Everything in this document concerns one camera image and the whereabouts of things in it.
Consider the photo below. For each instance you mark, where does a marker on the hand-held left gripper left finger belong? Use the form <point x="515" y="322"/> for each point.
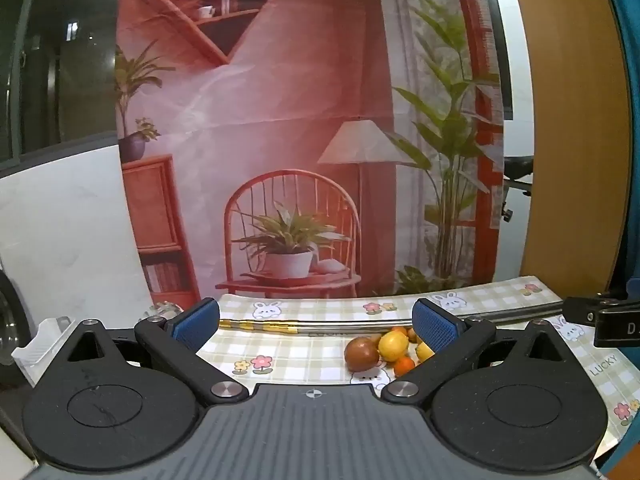
<point x="195" y="324"/>

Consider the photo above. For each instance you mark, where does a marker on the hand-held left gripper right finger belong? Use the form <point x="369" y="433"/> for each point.
<point x="434" y="327"/>

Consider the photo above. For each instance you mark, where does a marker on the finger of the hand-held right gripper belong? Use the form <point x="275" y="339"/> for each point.
<point x="580" y="309"/>

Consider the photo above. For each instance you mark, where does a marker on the round brown fruit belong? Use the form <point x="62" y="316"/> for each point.
<point x="412" y="335"/>

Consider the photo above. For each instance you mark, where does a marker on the large yellow lemon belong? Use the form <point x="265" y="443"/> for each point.
<point x="393" y="345"/>
<point x="424" y="351"/>

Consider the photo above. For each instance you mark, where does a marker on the reddish brown passion fruit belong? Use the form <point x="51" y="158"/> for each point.
<point x="361" y="354"/>

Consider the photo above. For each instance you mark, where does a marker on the telescopic metal pole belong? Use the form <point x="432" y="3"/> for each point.
<point x="325" y="329"/>

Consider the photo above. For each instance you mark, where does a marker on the checked rabbit print tablecloth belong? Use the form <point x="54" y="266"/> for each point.
<point x="300" y="355"/>

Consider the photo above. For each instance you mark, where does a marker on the black bicycle saddle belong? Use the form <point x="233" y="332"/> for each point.
<point x="517" y="166"/>

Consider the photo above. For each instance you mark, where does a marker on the white plastic rack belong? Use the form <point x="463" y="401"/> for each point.
<point x="37" y="350"/>

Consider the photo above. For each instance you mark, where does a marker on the wooden board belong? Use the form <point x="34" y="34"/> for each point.
<point x="570" y="135"/>

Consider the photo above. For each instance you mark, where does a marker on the steel pot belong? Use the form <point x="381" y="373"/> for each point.
<point x="10" y="330"/>

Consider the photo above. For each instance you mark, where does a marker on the blue curtain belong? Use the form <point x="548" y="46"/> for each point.
<point x="631" y="60"/>

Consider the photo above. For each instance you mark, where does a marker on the printed room scene backdrop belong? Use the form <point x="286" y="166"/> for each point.
<point x="300" y="85"/>

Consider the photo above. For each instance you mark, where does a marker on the dark glass window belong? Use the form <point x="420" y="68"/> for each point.
<point x="60" y="60"/>

